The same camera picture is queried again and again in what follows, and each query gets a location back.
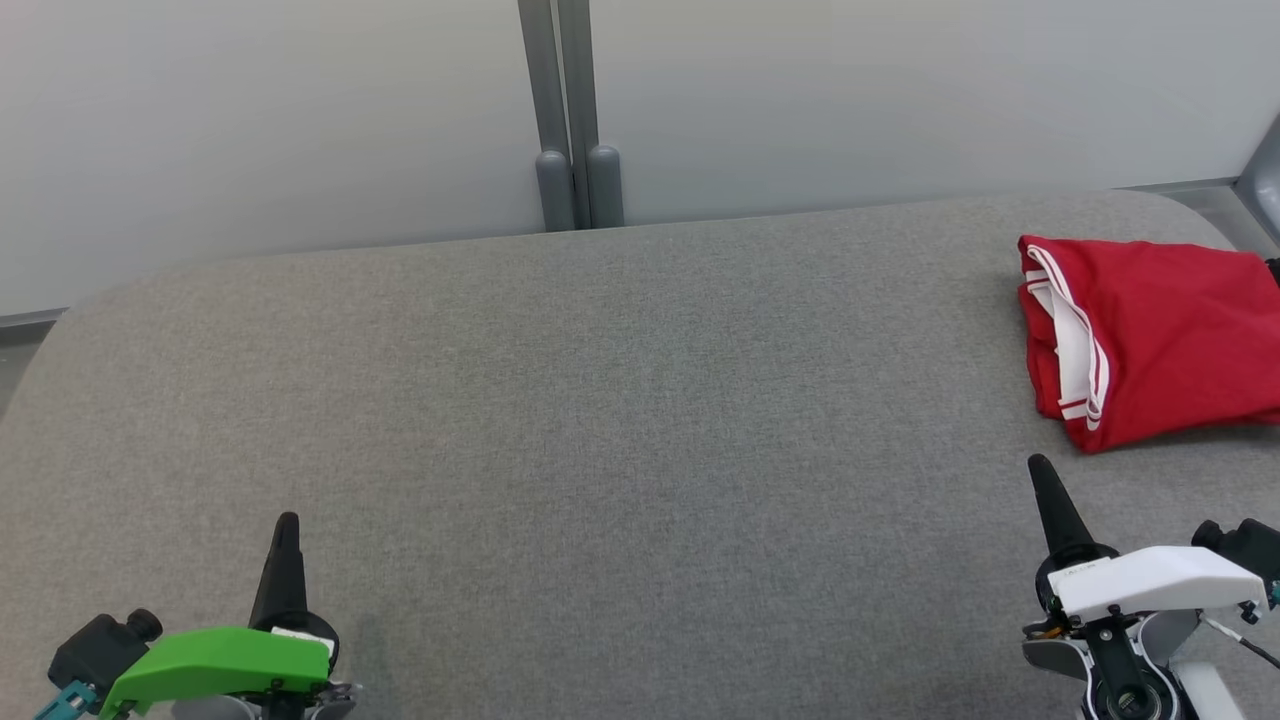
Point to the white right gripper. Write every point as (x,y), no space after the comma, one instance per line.
(1150,580)

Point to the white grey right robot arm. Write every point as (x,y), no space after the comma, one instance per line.
(1130,690)

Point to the red jersey number 23 print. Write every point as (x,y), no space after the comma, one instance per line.
(1180,320)

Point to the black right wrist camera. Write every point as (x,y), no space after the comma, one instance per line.
(1245,548)

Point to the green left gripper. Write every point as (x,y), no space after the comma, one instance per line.
(220,660)

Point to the black caster wheel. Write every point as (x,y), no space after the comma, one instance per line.
(1274,272)

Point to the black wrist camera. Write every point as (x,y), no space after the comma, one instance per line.
(1245,548)
(95,650)

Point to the grey metal partition post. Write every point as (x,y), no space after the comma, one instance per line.
(585,100)
(548,100)

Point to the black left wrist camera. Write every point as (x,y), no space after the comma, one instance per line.
(95,650)

